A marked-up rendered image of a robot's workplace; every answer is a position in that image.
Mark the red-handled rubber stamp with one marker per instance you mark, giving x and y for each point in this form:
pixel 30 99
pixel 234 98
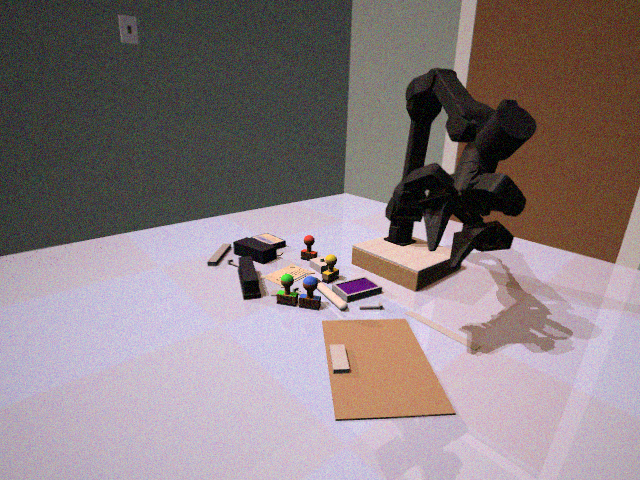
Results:
pixel 308 254

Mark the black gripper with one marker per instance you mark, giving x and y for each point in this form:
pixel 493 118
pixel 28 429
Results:
pixel 444 199

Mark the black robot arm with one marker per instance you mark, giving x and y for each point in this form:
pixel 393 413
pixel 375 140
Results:
pixel 493 135

